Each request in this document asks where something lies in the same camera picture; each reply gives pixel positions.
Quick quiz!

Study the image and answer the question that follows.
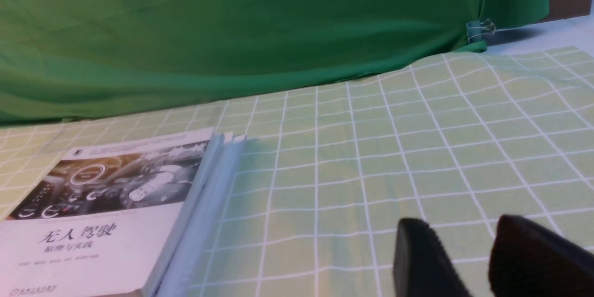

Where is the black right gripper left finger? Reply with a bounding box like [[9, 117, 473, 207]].
[[393, 218, 471, 297]]

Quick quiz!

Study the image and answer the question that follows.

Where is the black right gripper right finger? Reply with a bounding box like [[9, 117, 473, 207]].
[[488, 214, 594, 297]]

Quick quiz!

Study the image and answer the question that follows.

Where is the green checkered tablecloth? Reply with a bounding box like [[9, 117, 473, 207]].
[[1, 46, 594, 297]]

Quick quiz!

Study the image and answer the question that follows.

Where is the metal binder clip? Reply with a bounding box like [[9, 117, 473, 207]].
[[466, 19, 497, 45]]

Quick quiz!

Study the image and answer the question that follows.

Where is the bottom thin book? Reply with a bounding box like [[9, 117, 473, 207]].
[[155, 132, 246, 297]]

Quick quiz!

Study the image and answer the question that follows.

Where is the white self-driving textbook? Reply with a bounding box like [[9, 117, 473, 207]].
[[0, 128, 225, 297]]

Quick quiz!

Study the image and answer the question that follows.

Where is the green backdrop cloth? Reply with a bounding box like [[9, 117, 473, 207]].
[[0, 0, 549, 126]]

